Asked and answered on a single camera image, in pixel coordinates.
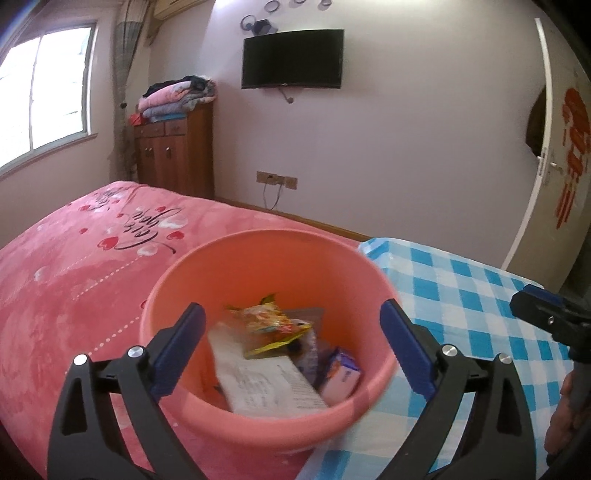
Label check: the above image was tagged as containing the wall socket strip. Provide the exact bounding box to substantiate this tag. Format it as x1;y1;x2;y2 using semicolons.
257;171;298;190

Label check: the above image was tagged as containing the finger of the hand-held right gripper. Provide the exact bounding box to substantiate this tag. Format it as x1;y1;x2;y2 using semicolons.
510;290;591;342
524;285;591;319

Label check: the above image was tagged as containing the pink heart print blanket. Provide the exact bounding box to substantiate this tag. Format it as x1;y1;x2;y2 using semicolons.
0;180;363;480

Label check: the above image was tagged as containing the white door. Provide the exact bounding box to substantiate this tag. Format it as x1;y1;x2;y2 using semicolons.
501;18;591;287

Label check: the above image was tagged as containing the dark hanging bag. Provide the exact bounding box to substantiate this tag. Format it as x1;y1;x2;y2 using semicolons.
526;85;548;158

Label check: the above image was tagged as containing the person's right hand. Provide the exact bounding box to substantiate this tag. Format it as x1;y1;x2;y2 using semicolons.
544;368;591;459

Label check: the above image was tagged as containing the pink plastic bucket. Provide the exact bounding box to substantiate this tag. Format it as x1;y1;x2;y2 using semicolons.
139;227;400;449

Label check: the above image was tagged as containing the socket cable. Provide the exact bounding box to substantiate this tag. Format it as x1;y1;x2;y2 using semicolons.
262;181;285;211

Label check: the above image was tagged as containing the yellow green snack packet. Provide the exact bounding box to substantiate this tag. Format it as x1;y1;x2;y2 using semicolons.
225;291;312;360

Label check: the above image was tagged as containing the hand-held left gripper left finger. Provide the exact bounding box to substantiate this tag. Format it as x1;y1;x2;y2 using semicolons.
46;302;207;480

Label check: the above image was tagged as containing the brown wooden cabinet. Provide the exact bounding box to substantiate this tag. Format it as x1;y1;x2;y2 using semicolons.
134;102;215;199

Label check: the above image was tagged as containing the black wall television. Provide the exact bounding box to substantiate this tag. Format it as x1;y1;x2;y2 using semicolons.
241;29;345;90

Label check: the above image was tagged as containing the pile of folded blankets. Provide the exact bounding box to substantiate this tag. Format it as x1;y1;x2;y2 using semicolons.
129;76;217;125

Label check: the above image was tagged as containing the grey patterned curtain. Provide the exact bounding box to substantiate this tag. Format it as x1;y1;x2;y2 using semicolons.
113;0;155;181

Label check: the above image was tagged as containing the red door ornament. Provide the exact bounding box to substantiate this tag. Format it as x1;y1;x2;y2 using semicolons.
554;85;591;229

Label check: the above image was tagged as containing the window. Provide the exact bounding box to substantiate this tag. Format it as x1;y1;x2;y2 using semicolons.
0;21;100;176

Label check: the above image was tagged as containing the metal door handle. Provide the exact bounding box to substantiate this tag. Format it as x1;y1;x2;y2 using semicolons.
536;148;561;188

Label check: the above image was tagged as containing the blue white checked tablecloth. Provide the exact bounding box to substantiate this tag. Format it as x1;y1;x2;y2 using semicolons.
300;237;575;480

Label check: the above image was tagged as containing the blue orange tissue packet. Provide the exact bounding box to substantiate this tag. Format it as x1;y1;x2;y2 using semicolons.
318;347;362;406

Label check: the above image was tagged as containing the white milk carton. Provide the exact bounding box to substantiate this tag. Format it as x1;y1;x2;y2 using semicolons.
207;323;329;414

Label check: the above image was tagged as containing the dark wall ornament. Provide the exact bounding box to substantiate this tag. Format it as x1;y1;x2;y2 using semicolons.
241;15;278;35

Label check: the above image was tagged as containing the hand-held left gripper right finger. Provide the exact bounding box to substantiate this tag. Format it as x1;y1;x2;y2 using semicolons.
379;298;539;480

